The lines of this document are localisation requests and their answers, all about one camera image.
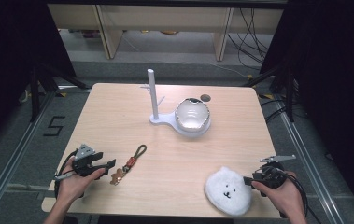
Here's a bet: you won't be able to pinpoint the white key stand with pegs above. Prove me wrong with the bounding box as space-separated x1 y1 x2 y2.
140 68 212 138

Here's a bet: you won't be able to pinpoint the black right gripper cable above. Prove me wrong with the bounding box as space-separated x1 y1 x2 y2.
267 167 310 218

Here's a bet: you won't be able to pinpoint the white bowl with silver rim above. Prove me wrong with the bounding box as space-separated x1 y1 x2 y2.
174 97 212 132

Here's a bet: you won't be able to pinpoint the person's right hand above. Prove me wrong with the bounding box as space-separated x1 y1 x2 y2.
250 171 304 217

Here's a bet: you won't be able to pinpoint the white plush bear face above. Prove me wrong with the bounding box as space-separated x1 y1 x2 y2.
204 166 254 217

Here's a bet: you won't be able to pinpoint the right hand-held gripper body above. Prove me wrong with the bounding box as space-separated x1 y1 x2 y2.
252 154 297 191

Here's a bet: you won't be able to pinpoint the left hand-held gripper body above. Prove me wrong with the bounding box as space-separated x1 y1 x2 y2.
71 143 106 178

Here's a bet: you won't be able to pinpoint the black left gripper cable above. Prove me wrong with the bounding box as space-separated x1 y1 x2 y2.
53 149 79 200

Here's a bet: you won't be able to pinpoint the black metal stand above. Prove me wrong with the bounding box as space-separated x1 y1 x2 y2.
29 63 89 123
243 65 298 123

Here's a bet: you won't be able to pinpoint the person's left hand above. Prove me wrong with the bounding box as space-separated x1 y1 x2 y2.
56 158 106 203

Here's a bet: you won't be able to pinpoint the bundle of black floor cables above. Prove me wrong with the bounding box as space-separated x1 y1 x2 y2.
226 7 275 71

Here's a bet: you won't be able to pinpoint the black curtain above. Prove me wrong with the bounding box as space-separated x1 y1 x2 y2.
260 0 354 220
0 0 77 153

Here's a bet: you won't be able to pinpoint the white floor cable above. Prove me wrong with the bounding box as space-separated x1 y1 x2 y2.
207 61 251 78

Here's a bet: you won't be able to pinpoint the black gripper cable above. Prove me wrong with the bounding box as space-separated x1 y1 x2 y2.
267 167 310 218
53 149 79 200

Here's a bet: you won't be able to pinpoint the black cables by rail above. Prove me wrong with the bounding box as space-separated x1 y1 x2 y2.
259 97 288 124

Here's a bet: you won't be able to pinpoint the light wooden shelf unit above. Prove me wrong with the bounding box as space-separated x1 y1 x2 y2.
47 3 285 62

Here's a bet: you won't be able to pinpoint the aluminium floor rail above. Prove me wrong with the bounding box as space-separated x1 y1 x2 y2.
0 90 58 224
276 92 347 224

